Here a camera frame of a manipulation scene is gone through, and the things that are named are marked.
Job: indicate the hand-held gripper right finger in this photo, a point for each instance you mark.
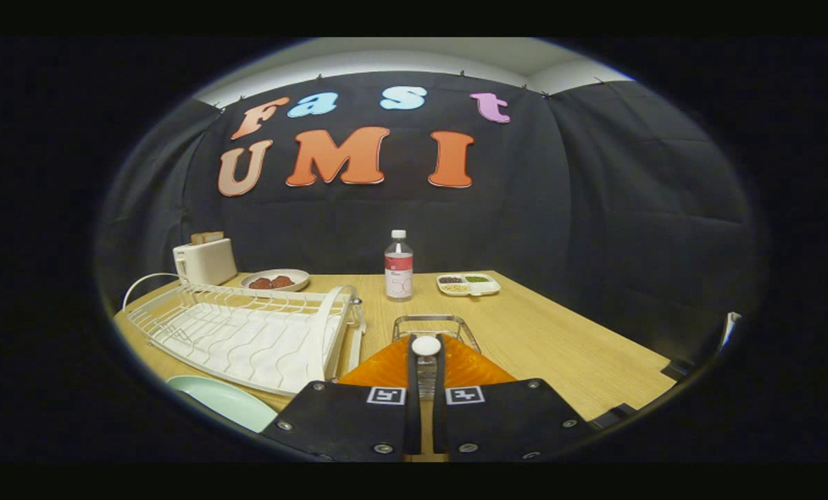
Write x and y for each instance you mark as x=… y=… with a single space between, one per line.
x=440 y=417

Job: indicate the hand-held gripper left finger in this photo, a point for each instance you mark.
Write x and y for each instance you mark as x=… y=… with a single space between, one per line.
x=414 y=396

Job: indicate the light green plate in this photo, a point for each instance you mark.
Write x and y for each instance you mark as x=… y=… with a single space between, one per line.
x=226 y=403

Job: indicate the beige plate with meat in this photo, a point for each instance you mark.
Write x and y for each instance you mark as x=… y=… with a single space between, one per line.
x=301 y=278

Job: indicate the clear plastic bottle red label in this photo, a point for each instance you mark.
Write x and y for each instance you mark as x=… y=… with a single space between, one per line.
x=398 y=271

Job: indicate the white divided bean tray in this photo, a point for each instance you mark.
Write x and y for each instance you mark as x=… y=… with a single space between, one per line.
x=488 y=285

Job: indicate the red meat piece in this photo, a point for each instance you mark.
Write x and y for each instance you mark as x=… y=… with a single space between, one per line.
x=261 y=283
x=282 y=281

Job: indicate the black backdrop cloth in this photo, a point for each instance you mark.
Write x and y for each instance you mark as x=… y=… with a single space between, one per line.
x=414 y=208

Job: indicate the white toaster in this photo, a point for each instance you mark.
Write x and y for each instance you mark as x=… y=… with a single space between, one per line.
x=205 y=262

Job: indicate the white and blue object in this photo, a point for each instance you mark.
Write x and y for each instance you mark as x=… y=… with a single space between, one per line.
x=730 y=330

